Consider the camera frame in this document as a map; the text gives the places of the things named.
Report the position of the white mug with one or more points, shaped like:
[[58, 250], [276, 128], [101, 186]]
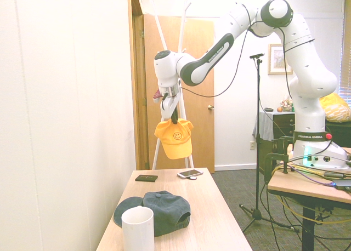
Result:
[[138, 231]]

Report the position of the red round knob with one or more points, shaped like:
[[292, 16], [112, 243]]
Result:
[[328, 136]]

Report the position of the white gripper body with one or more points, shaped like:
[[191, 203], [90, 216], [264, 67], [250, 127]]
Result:
[[168, 108]]

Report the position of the white smartphone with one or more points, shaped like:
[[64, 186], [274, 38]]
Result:
[[190, 173]]

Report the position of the dark wooden cabinet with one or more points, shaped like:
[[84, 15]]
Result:
[[282, 125]]

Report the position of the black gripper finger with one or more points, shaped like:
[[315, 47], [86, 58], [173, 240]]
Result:
[[174, 118]]

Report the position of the floral ornament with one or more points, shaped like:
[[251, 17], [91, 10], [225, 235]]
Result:
[[287, 103]]

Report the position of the wooden door frame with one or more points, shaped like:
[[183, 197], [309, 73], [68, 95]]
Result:
[[138, 70]]

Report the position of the grey draped cloth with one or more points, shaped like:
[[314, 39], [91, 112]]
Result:
[[263, 125]]

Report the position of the black wallet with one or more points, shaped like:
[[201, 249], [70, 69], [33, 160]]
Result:
[[146, 178]]

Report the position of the orange fruit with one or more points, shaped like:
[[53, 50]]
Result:
[[279, 109]]

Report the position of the black metal clamp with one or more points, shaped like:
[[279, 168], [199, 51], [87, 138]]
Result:
[[277, 157]]

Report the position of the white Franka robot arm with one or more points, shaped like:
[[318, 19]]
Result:
[[310, 78]]

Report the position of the small round silver disc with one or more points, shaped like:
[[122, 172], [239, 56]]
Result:
[[192, 177]]

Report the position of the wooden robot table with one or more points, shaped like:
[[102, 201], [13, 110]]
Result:
[[301, 188]]

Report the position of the dark blue denim cap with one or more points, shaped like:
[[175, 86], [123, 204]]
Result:
[[164, 207]]

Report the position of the black camera on tripod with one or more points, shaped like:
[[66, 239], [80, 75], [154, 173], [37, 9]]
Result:
[[257, 55]]

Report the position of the yellow smiley cap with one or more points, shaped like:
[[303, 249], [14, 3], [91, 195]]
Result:
[[175, 145]]

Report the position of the white coat rack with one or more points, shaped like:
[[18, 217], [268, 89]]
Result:
[[158, 29]]

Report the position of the brass door knob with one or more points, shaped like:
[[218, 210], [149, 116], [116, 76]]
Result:
[[210, 107]]

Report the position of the window blinds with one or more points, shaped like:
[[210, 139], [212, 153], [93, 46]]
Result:
[[346, 56]]

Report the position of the wooden door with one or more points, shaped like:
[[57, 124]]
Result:
[[153, 111]]

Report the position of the dark small bowl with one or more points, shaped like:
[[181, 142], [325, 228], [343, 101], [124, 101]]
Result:
[[268, 109]]

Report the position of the framed wall picture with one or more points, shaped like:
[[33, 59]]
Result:
[[277, 59]]

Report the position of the black tripod stand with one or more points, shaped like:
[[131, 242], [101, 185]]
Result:
[[257, 138]]

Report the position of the white wall outlet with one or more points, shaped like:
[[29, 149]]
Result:
[[252, 145]]

